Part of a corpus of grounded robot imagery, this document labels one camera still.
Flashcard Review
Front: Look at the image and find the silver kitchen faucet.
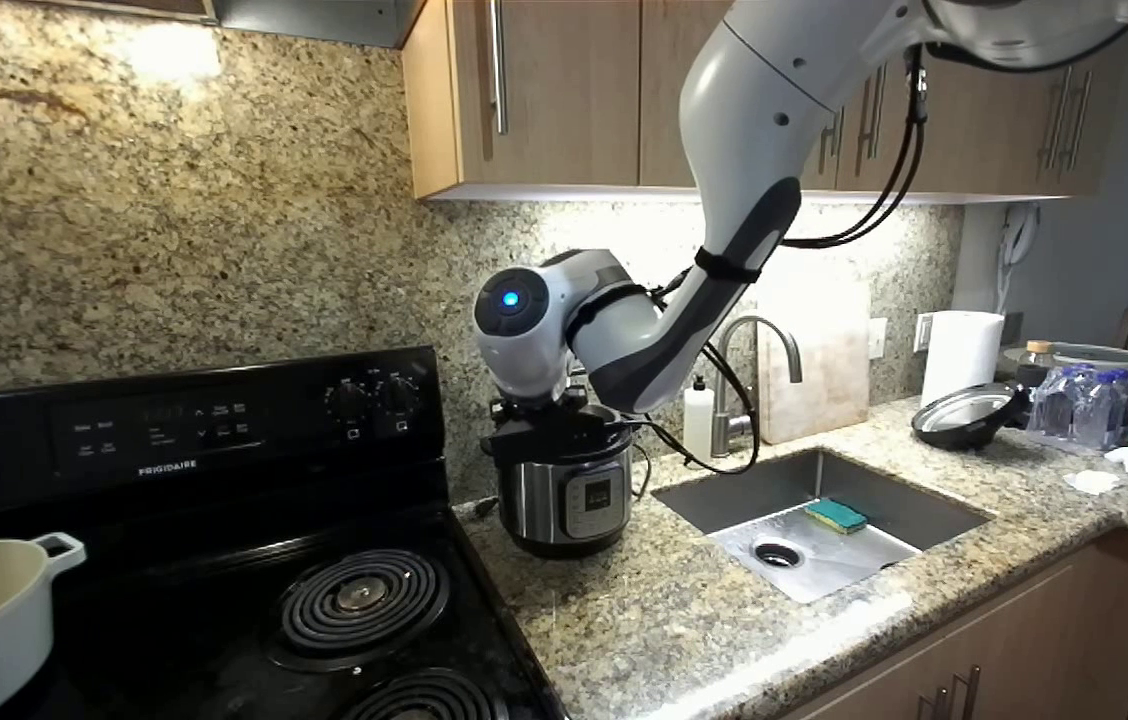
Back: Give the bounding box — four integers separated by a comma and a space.
713, 312, 808, 456

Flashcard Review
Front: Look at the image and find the stainless steel sink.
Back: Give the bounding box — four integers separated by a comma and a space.
654, 445, 995, 609

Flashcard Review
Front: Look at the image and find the clear plastic water bottle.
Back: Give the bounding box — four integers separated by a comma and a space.
1075, 364, 1128, 456
1029, 364, 1094, 448

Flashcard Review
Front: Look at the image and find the round glass tray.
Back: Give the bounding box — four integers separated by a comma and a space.
995, 339, 1128, 394

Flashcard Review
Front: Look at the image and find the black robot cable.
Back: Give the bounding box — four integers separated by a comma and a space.
640, 44, 935, 480

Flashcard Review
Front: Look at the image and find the metal range hood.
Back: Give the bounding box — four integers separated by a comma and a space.
39, 0, 429, 53

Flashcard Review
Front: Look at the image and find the wooden cabinet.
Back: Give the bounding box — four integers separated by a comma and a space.
396, 0, 1128, 209
778, 530, 1128, 720

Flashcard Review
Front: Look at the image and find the light stone cutting board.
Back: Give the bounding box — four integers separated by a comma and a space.
752, 254, 875, 448

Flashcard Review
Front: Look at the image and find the stainless steel pressure cooker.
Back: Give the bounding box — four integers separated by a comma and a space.
481, 421, 656, 563

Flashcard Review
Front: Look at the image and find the black coil stove burner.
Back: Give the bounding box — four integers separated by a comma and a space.
272, 544, 451, 660
340, 660, 518, 720

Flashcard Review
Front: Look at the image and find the green sponge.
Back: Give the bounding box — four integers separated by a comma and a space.
801, 496, 872, 540

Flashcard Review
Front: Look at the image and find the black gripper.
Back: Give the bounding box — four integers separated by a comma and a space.
489, 384, 644, 451

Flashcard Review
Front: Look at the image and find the wooden lower cabinet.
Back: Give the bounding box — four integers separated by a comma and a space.
778, 530, 1128, 720

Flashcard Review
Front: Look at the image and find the black electric stove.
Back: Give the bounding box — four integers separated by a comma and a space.
0, 349, 564, 720

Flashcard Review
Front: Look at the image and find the silver cabinet door handle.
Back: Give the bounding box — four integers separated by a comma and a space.
484, 0, 514, 139

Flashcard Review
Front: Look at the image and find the white paper towel roll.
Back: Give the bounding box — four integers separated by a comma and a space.
915, 307, 1008, 408

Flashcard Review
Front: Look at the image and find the black velcro strap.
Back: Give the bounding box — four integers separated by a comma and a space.
694, 243, 763, 288

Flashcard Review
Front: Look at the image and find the wooden upper cabinet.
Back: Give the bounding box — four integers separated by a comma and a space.
396, 0, 1128, 209

